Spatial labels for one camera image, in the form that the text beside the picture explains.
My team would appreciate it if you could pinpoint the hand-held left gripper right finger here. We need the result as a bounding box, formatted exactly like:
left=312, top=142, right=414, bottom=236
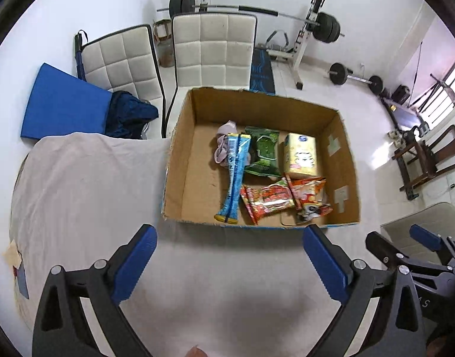
left=303, top=224, right=427, bottom=357

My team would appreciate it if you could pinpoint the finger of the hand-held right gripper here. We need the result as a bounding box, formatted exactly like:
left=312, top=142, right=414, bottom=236
left=365, top=231, right=453, bottom=280
left=409, top=224, right=455, bottom=266

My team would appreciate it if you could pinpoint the blue card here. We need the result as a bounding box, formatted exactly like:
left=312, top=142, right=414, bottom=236
left=13, top=260, right=30, bottom=300

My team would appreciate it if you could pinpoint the yellow tissue pack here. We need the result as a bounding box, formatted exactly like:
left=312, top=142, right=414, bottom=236
left=283, top=132, right=320, bottom=180

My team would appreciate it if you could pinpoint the blue foam mat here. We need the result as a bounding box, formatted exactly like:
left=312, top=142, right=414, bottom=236
left=20, top=62, right=113, bottom=142

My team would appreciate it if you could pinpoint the long blue packet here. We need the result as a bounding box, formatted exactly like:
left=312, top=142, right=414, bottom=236
left=214, top=132, right=253, bottom=225

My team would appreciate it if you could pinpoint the brown wooden chair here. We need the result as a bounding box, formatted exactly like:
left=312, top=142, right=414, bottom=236
left=392, top=124, right=455, bottom=201

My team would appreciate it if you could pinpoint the white cushioned chair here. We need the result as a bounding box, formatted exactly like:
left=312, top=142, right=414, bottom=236
left=163, top=12, right=259, bottom=139
left=78, top=24, right=167, bottom=137

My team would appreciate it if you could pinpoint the beige paper note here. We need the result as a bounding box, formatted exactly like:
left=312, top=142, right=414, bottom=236
left=2, top=239, right=22, bottom=269

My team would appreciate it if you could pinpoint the treadmill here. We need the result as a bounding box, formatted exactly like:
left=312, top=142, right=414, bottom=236
left=379, top=94, right=429, bottom=131

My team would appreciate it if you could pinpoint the grey bench handle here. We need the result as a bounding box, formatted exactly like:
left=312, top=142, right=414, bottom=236
left=265, top=29, right=292, bottom=51

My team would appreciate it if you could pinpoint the black and blue exercise bar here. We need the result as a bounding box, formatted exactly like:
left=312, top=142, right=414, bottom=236
left=74, top=29, right=89, bottom=81

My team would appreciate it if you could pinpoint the black stand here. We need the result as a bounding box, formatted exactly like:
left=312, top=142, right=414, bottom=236
left=409, top=74, right=455, bottom=113

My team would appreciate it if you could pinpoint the green snack packet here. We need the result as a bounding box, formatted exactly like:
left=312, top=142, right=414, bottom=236
left=244, top=125, right=282, bottom=178

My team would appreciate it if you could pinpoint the red snack packet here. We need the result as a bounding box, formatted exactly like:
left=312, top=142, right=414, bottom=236
left=240, top=178, right=297, bottom=226

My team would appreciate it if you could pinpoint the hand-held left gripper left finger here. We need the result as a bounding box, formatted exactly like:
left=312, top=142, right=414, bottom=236
left=32, top=224, right=158, bottom=357

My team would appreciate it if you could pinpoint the short barbell with black plates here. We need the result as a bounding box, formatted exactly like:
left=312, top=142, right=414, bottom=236
left=328, top=62, right=383, bottom=95

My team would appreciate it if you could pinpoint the dark blue jacket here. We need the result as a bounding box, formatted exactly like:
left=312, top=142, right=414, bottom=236
left=104, top=90, right=160, bottom=140

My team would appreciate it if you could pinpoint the thin black rod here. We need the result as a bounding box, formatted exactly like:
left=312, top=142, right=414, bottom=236
left=412, top=40, right=426, bottom=94

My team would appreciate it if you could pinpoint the orange mushroom snack packet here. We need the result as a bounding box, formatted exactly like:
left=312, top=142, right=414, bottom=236
left=284, top=173, right=334, bottom=226

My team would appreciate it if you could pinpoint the window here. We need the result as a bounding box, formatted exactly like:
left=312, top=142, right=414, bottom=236
left=434, top=50, right=455, bottom=102

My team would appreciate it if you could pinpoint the black box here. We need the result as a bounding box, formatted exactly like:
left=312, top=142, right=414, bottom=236
left=392, top=84, right=411, bottom=105

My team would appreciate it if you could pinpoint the black weight bench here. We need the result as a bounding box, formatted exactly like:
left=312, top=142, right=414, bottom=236
left=249, top=46, right=277, bottom=95

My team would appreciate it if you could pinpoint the long barbell with black plates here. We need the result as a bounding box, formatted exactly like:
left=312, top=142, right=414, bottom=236
left=156, top=0, right=345, bottom=44

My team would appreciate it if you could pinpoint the pink cloth item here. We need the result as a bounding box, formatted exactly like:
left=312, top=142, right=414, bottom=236
left=213, top=120, right=237, bottom=167

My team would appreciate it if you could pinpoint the cardboard box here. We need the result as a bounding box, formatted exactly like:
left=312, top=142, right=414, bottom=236
left=161, top=86, right=362, bottom=230

